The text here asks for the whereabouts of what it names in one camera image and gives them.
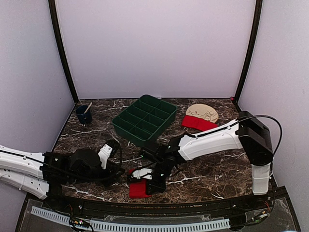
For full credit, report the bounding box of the red sock with santa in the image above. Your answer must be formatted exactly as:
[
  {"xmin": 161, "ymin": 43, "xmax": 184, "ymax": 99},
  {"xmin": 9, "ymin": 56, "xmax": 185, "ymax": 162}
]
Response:
[{"xmin": 127, "ymin": 169, "xmax": 151, "ymax": 199}]

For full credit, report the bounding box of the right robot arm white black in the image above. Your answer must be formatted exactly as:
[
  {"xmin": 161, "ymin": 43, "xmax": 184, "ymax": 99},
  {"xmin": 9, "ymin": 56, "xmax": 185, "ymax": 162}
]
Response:
[{"xmin": 139, "ymin": 111, "xmax": 283, "ymax": 210}]

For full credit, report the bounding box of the beige patterned plate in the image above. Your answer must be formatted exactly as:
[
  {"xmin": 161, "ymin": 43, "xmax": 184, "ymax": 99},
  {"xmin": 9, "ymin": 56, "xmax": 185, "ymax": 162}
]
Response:
[{"xmin": 185, "ymin": 104, "xmax": 219, "ymax": 123}]

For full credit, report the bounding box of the black front rail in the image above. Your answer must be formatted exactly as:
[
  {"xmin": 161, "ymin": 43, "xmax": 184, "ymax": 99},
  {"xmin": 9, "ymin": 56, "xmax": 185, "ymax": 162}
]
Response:
[{"xmin": 24, "ymin": 188, "xmax": 290, "ymax": 219}]

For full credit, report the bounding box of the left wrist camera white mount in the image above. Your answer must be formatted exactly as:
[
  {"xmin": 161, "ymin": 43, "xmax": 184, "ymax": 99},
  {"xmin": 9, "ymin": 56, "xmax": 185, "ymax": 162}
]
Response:
[{"xmin": 98, "ymin": 144, "xmax": 112, "ymax": 170}]

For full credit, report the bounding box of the green compartment tray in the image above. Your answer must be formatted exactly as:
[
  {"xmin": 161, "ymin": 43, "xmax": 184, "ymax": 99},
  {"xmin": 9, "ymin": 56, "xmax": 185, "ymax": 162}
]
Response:
[{"xmin": 112, "ymin": 94, "xmax": 177, "ymax": 147}]

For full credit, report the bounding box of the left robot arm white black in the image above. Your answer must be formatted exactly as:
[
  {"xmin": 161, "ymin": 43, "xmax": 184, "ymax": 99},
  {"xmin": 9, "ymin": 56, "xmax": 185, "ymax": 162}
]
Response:
[{"xmin": 0, "ymin": 141, "xmax": 125, "ymax": 211}]

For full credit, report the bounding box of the small circuit board left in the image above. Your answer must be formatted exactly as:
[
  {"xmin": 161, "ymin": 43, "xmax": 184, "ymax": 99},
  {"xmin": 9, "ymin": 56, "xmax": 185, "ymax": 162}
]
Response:
[{"xmin": 69, "ymin": 217, "xmax": 89, "ymax": 229}]

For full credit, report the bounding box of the red sock plain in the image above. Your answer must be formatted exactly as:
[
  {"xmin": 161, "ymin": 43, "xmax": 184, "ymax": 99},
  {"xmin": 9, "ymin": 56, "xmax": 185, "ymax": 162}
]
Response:
[{"xmin": 182, "ymin": 115, "xmax": 218, "ymax": 131}]

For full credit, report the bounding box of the left black frame post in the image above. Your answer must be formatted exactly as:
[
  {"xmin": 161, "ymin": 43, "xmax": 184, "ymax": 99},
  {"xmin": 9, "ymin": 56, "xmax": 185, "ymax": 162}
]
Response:
[{"xmin": 48, "ymin": 0, "xmax": 79, "ymax": 104}]

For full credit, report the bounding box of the grey slotted cable duct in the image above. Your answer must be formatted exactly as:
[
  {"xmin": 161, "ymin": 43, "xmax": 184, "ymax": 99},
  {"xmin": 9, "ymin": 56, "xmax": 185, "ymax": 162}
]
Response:
[{"xmin": 30, "ymin": 206, "xmax": 230, "ymax": 232}]

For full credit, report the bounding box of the right black frame post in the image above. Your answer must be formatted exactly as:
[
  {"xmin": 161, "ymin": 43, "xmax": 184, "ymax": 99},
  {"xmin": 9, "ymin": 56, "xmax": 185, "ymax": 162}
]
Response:
[{"xmin": 234, "ymin": 0, "xmax": 263, "ymax": 104}]

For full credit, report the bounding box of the dark blue cup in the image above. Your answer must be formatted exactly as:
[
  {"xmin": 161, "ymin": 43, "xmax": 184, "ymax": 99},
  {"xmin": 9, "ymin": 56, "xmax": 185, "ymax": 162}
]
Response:
[{"xmin": 75, "ymin": 105, "xmax": 92, "ymax": 125}]

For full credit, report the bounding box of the black frame post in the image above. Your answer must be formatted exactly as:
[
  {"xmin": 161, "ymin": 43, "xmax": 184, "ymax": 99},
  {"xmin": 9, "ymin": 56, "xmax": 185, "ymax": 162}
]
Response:
[
  {"xmin": 48, "ymin": 0, "xmax": 79, "ymax": 104},
  {"xmin": 234, "ymin": 0, "xmax": 263, "ymax": 104}
]

